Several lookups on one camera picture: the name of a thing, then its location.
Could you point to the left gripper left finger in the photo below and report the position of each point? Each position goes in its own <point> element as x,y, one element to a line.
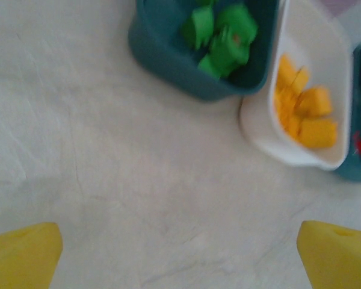
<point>21,259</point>

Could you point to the white plastic container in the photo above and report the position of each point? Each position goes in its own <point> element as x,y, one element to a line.
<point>319,60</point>

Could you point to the green lego brick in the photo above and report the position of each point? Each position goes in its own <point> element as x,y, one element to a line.
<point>239,18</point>
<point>202,25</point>
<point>212,66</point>

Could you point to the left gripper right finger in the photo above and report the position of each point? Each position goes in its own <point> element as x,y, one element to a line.
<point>340,262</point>

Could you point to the green round lego piece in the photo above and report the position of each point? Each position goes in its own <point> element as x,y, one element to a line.
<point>228,48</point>

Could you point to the yellow lego brick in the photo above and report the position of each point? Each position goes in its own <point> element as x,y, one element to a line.
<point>282,111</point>
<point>318,137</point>
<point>286,70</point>
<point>316,100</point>

